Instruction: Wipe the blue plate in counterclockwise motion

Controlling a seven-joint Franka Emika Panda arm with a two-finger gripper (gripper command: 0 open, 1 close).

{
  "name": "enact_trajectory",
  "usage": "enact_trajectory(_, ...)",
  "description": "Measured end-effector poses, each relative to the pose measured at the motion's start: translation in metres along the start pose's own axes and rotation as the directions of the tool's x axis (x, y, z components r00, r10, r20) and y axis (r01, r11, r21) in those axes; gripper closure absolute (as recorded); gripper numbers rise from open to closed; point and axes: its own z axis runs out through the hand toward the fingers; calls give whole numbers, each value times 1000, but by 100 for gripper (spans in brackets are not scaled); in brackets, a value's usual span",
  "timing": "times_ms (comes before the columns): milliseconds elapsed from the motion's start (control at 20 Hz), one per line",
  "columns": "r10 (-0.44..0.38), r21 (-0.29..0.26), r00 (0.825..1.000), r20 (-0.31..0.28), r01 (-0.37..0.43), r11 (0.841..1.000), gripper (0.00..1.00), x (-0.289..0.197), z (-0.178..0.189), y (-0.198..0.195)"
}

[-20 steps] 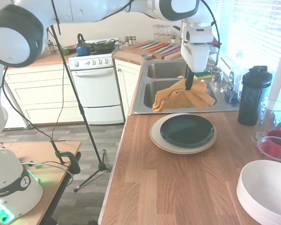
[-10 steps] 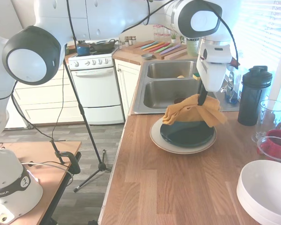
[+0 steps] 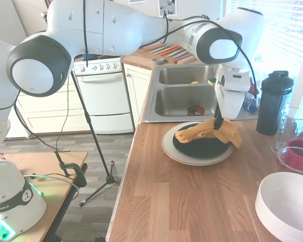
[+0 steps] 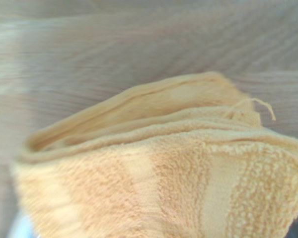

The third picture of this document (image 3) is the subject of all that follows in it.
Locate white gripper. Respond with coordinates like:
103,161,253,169
213,71,250,131

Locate yellow terry cloth towel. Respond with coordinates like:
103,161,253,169
174,117,243,149

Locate dark blue plate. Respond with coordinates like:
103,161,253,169
172,123,233,159

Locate dark plate on white plate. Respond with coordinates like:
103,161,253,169
161,122,235,166

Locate brown bowl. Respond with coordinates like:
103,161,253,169
187,105,206,117

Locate stainless steel double sink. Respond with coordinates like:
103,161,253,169
143,64,258,124

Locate black shaker bottle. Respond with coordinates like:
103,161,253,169
256,71,294,136

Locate wooden cutting board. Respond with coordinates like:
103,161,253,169
171,51,201,65

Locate clear stemmed glass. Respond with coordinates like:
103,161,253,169
270,107,303,154

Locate small clear glass cup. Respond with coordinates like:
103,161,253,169
276,146,303,179

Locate green knife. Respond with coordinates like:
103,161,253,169
161,47,184,56

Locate red mug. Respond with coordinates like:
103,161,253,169
279,139,303,178

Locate white cabinet with knob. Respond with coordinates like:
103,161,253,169
122,63,153,127

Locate orange knife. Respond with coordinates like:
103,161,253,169
154,45,179,55

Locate teal knife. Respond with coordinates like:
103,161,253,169
150,44,171,53

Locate white ceramic bowl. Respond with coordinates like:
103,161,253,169
256,201,303,242
255,171,303,234

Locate white blinds over sink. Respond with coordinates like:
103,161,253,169
224,0,303,84

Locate white oven stove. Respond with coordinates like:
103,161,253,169
72,56,135,135

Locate black tripod stand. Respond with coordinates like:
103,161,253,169
70,72,122,208

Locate black C-clamp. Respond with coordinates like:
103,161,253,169
54,149,88,189

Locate white drawer cabinet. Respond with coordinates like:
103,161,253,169
5,78,91,139

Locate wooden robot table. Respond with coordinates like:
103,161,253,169
0,151,89,242

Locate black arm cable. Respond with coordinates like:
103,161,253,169
82,0,258,98

